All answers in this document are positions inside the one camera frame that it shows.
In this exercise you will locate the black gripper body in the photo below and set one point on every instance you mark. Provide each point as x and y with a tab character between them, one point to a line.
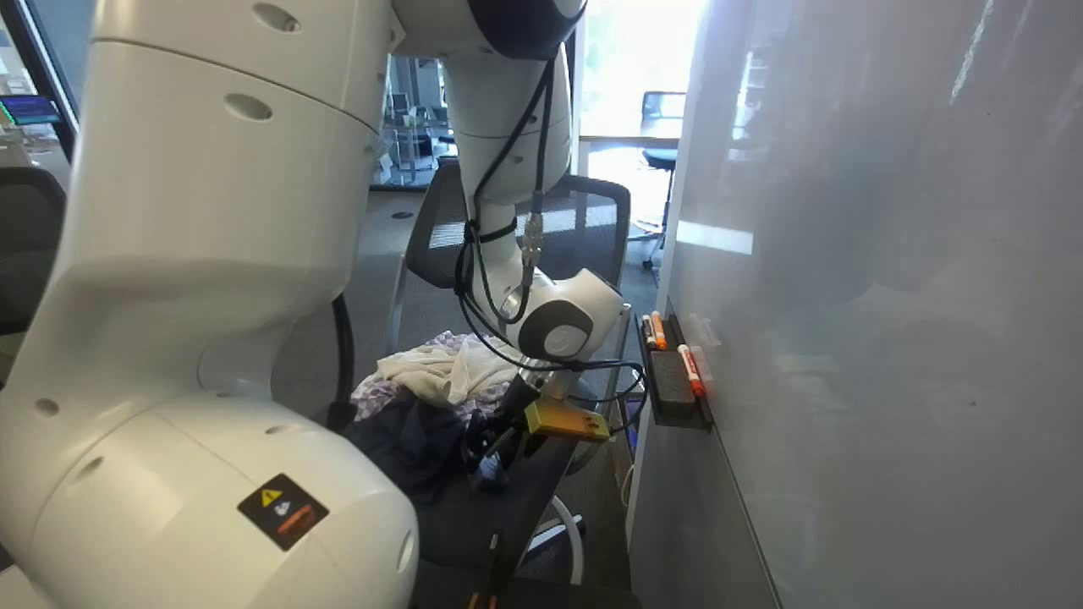
516	411

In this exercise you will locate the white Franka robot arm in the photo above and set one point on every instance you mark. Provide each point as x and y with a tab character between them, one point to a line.
224	225

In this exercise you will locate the grey flat board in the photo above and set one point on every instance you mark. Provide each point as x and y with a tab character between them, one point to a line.
507	507

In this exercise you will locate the dark blue cloth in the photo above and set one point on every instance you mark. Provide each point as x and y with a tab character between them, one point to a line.
418	444

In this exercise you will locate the cream cloth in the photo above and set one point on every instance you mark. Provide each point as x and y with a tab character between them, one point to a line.
424	366

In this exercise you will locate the floral patterned cloth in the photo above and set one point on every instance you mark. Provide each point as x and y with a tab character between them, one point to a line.
375	392

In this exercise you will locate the orange marker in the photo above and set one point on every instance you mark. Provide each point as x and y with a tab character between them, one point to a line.
690	374

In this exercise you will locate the black mesh office chair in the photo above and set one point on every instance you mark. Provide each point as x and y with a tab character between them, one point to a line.
587	225

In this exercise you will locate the background equipment rack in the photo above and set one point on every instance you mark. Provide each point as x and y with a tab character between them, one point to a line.
410	124

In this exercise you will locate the dark office chair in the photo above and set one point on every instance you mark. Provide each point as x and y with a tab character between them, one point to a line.
27	247

